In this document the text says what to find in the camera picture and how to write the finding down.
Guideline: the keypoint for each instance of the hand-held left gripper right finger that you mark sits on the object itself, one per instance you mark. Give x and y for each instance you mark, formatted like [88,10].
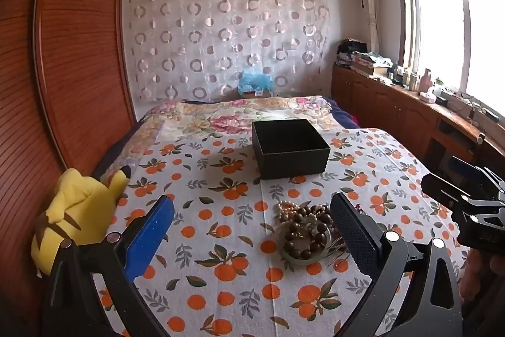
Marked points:
[355,238]

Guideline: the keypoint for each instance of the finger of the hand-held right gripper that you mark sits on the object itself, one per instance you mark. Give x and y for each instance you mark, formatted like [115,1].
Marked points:
[467,167]
[442,187]

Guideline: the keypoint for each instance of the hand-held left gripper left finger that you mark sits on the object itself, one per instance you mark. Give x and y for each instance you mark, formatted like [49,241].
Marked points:
[152,232]

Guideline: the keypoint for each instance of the pale green jade bangle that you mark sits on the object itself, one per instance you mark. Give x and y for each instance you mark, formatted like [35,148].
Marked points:
[290,256]

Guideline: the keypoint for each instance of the black box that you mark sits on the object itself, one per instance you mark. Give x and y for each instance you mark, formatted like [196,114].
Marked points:
[292,159]

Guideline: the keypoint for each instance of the person's right hand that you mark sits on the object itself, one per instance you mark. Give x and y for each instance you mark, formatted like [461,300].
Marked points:
[487,274]

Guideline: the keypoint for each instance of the orange-print white cloth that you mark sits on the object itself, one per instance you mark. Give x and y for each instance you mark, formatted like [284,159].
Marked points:
[221,226]

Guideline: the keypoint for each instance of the yellow plush toy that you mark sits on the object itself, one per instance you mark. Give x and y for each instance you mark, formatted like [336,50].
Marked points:
[79,206]

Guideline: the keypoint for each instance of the white tissue box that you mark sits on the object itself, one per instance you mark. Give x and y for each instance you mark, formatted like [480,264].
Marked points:
[427,97]

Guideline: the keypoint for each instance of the pink bottle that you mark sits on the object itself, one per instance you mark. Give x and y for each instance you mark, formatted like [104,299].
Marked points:
[427,81]

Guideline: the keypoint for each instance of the row of small bottles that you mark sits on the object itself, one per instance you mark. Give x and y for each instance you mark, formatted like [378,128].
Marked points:
[408,78]

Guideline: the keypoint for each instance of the wooden cabinet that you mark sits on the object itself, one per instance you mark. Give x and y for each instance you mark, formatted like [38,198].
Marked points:
[378,100]

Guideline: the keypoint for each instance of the dark blue blanket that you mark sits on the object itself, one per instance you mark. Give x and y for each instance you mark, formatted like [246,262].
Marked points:
[343,114]

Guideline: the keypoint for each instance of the floral quilt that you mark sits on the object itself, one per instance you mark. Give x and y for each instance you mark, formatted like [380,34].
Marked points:
[221,116]

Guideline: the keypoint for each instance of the stack of books and papers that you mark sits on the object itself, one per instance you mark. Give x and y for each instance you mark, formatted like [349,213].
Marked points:
[367,62]

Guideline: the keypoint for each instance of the window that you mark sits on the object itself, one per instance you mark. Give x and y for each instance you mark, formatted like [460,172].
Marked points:
[434,25]

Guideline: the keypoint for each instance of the cardboard box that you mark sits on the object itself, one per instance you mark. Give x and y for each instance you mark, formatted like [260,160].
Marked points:
[256,93]

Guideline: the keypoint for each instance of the blue plastic bag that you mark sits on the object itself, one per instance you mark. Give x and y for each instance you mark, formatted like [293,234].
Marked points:
[254,81]

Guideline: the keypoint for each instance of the wooden slatted wardrobe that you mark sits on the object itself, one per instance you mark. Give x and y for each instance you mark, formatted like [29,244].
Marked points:
[79,45]

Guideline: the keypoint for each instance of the circle-patterned sheer curtain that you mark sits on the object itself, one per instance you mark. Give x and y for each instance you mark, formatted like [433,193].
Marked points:
[205,37]

